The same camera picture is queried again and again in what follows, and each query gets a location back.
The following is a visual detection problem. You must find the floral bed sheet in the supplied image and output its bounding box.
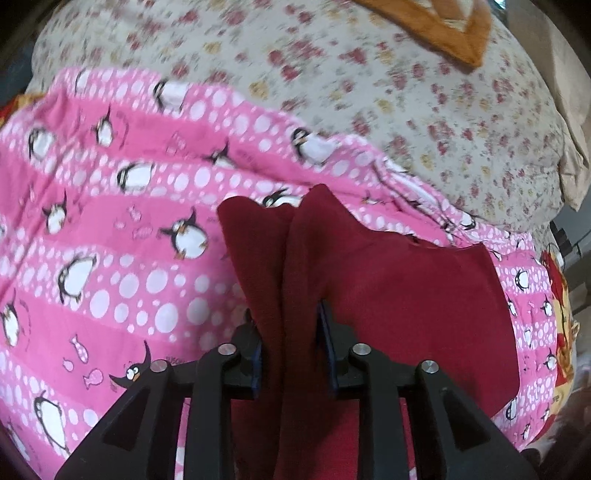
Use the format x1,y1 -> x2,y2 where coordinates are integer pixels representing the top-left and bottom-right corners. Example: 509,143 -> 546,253
28,0 -> 570,232

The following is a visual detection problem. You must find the dark red garment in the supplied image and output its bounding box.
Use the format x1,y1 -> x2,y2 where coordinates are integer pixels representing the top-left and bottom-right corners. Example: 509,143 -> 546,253
216,184 -> 520,480

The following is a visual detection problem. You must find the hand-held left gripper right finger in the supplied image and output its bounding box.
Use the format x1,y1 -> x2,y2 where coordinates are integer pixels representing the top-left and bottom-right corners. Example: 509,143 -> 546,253
317,301 -> 539,480

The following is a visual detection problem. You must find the dark frame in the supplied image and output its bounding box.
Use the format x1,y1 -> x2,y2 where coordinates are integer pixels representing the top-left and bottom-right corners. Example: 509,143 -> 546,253
550,220 -> 591,282

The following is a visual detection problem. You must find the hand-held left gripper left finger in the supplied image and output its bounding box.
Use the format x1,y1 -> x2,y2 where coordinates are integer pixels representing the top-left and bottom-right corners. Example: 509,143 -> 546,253
54,309 -> 264,480

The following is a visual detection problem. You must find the orange patterned cloth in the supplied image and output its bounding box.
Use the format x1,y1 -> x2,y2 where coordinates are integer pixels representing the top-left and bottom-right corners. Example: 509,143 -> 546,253
351,0 -> 492,71

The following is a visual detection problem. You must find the pink penguin print blanket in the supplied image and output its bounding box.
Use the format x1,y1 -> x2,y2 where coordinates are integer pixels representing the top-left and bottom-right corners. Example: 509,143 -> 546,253
0,67 -> 575,480

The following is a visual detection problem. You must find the red yellow printed cloth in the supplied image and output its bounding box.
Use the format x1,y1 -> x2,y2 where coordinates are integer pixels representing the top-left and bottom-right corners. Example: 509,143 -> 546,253
538,249 -> 583,418

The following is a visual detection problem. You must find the plain beige cloth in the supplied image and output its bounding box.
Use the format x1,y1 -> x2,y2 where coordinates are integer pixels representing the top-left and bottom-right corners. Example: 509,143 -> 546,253
526,0 -> 591,210

